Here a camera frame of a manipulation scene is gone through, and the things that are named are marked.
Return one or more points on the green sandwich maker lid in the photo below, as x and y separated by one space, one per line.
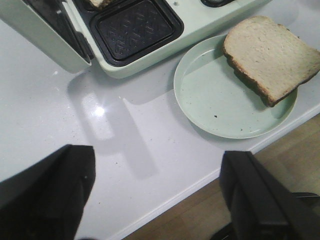
47 25

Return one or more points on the green breakfast maker base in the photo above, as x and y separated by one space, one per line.
128 36

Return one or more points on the bread slice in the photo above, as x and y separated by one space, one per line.
271 57
99 4

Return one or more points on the green round plate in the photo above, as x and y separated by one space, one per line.
215 98

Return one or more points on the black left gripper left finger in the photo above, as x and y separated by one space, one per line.
46 201

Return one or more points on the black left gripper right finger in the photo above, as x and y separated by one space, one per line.
261 207

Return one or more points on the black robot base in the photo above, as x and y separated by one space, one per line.
312 200

